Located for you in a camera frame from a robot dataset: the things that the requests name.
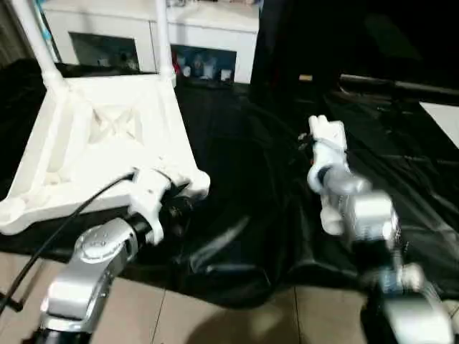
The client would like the white plastic table top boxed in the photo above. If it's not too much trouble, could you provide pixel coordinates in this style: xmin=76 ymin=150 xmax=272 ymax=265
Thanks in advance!
xmin=0 ymin=70 xmax=212 ymax=237

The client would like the black mat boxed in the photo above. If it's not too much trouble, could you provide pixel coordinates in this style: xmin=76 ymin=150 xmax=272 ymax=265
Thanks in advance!
xmin=0 ymin=59 xmax=459 ymax=311

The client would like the white printed jar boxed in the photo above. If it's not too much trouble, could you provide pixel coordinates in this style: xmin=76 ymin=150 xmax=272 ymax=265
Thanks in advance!
xmin=199 ymin=55 xmax=216 ymax=80

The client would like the white flat board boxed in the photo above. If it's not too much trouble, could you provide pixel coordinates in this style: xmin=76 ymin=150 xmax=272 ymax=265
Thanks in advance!
xmin=418 ymin=101 xmax=459 ymax=148

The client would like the white sideboard cabinet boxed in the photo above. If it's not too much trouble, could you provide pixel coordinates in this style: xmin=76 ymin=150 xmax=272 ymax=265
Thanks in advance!
xmin=42 ymin=0 xmax=260 ymax=86

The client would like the black metal stand bar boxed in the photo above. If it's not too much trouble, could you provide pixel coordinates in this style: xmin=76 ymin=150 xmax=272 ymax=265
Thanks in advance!
xmin=0 ymin=292 xmax=23 ymax=313

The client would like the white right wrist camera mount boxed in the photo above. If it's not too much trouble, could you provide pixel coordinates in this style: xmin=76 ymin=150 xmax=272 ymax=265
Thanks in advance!
xmin=307 ymin=120 xmax=349 ymax=197

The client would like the black metal rail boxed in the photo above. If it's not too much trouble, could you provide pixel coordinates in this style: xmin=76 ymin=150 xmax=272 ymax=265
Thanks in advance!
xmin=338 ymin=72 xmax=459 ymax=100

